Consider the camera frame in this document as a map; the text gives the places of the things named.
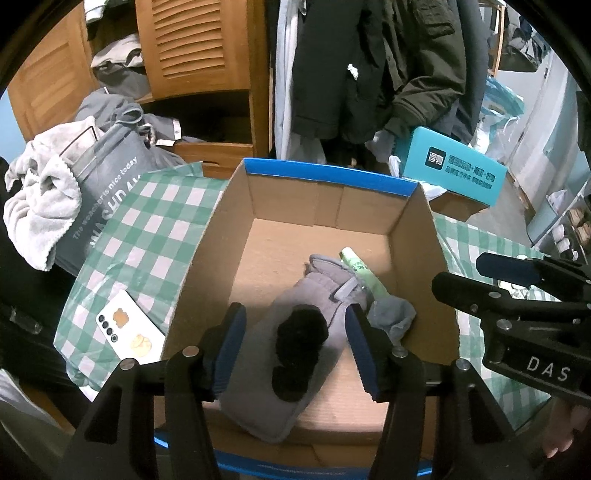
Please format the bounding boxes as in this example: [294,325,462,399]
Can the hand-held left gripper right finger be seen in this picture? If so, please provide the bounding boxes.
[345,305,525,480]

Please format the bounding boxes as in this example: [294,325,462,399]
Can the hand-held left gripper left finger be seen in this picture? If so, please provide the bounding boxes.
[69,302,247,480]

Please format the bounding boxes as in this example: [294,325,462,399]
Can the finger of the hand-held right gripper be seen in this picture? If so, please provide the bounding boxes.
[475,251,591,303]
[431,271,525,324]

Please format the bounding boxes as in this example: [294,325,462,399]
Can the small grey sock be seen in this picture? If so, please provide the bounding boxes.
[367,296,416,344]

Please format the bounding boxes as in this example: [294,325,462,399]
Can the grey glove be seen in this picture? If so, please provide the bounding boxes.
[217,254,372,444]

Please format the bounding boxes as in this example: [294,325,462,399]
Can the black fuzzy glove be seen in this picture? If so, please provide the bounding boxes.
[271,305,329,401]

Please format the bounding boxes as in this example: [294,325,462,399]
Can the light green sock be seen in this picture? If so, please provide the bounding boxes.
[341,247,389,301]

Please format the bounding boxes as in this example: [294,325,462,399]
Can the blue-edged cardboard box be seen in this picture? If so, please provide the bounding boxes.
[154,158,462,478]

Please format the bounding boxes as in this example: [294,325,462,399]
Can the person's right hand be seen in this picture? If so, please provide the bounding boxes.
[545,396,591,454]

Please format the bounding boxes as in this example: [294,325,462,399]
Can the large white sock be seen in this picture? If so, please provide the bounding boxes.
[501,279,532,298]

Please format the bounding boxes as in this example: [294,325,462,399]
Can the pale blue trash bin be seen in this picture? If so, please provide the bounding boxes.
[526,190,570,245]

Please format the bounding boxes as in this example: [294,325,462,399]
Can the group of shoes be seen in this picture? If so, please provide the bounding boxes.
[554,208,589,259]

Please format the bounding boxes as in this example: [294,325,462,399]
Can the brown cardboard box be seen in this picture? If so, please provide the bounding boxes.
[429,189,491,223]

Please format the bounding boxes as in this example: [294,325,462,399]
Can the metal shoe rack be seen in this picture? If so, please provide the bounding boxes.
[526,182,591,260]

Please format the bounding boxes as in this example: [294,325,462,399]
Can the white smartphone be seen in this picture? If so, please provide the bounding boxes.
[95,289,167,363]

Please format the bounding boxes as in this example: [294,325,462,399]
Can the teal printed box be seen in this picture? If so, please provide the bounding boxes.
[401,127,509,208]

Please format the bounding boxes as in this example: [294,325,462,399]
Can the white plastic bag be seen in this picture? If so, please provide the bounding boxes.
[387,154,445,200]

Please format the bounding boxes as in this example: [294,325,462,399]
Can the green checked tablecloth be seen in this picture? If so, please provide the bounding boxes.
[53,161,573,430]

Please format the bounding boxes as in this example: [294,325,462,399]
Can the blue plastic bag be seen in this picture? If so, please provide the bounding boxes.
[475,76,527,153]

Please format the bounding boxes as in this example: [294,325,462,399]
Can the wooden drawer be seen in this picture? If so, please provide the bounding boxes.
[173,141,254,178]

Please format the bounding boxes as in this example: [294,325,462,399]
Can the dark blue hanging garment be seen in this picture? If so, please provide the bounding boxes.
[457,0,491,141]

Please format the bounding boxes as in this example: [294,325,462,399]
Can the grey printed tote bag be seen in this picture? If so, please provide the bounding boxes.
[55,124,160,278]

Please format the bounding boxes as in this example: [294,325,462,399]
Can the olive hanging jacket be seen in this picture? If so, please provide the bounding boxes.
[383,0,469,139]

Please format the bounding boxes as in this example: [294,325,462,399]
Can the white towel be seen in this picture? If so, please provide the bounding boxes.
[4,122,100,271]

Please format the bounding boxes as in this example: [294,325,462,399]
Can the black hanging jacket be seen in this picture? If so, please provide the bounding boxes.
[291,0,393,141]

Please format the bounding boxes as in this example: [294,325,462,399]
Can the white hanging garment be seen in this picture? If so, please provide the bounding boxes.
[272,0,326,163]

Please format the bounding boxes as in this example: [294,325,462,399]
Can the grey crumpled clothes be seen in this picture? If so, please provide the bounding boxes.
[74,88,188,169]

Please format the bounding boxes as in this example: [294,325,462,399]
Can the wooden louvred wardrobe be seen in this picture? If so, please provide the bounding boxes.
[136,0,271,162]

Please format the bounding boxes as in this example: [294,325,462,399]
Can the wooden louvered wardrobe door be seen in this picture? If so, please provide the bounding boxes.
[7,14,100,141]

